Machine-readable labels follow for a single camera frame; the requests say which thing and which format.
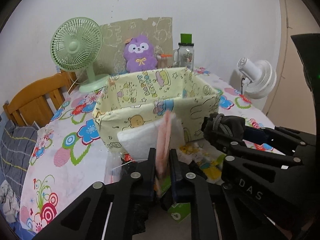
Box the floral tablecloth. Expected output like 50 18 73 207
20 68 273 233

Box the blue grid bedsheet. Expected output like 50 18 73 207
1 112 35 239

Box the yellow cartoon paper pack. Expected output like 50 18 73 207
177 142 226 184

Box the white crumpled cloth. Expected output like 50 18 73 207
1 180 20 223

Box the green desk fan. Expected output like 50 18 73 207
50 17 109 93

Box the yellow cartoon fabric basket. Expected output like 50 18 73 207
92 68 220 153

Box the green tissue pack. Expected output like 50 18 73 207
167 203 191 223

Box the purple plush toy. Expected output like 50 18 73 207
123 35 157 73

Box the grey plaid pillow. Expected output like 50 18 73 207
1 120 38 198

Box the toothpick jar orange lid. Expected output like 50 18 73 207
157 54 172 68

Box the pink cloth packet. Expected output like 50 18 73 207
155 111 173 197

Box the white clip fan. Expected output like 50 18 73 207
237 57 277 99

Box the white towel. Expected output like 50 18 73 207
117 115 185 160

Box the glass mug jar green lid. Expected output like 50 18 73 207
172 34 194 71

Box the dark grey drawstring pouch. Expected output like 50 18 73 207
201 112 245 149

